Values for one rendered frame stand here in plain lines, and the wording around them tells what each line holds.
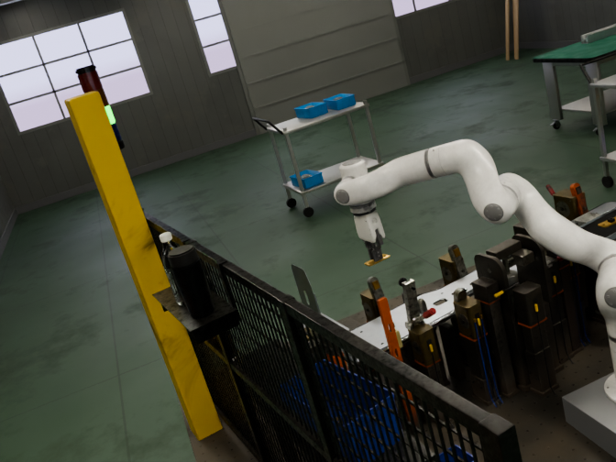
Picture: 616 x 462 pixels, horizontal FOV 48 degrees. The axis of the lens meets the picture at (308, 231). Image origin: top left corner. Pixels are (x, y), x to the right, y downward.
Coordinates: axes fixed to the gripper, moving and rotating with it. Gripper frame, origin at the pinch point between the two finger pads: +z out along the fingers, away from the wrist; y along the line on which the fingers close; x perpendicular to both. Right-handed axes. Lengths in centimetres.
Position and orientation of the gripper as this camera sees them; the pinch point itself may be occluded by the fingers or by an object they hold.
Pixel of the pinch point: (375, 253)
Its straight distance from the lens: 225.2
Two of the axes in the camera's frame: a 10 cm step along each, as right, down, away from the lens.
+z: 2.7, 9.1, 3.2
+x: -8.5, 3.8, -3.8
